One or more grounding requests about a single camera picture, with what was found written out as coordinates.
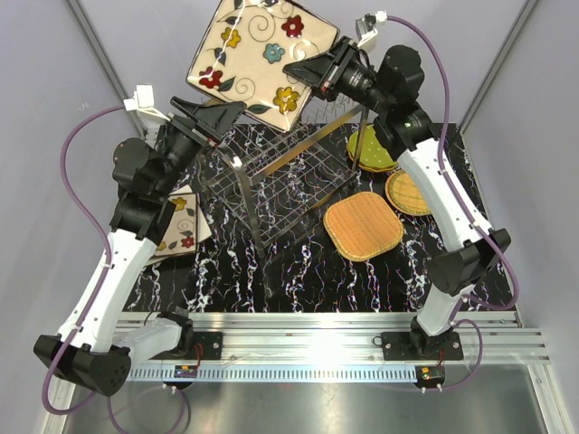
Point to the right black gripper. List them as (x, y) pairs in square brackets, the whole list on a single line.
[(325, 70)]

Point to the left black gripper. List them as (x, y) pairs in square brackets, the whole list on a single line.
[(218, 118)]

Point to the floral square plate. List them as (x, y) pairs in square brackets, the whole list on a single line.
[(244, 50)]

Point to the white square plate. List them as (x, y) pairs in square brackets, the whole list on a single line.
[(204, 231)]

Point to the dark brown square plate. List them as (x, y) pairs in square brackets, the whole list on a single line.
[(181, 234)]

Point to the woven wicker tray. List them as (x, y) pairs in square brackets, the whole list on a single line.
[(363, 226)]

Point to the green polka dot plate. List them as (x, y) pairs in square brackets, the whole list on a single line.
[(370, 133)]

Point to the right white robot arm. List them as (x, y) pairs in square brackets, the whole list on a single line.
[(405, 131)]

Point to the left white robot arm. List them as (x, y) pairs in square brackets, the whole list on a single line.
[(86, 351)]

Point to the stainless steel dish rack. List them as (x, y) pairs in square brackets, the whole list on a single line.
[(270, 181)]

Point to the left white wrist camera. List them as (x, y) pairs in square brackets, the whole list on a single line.
[(142, 101)]

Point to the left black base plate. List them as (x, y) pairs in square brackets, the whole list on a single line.
[(207, 345)]

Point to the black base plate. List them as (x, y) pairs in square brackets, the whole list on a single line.
[(408, 346), (207, 345)]

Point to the aluminium mounting rail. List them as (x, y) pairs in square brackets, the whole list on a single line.
[(337, 348)]

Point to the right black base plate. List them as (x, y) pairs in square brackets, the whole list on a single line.
[(408, 346)]

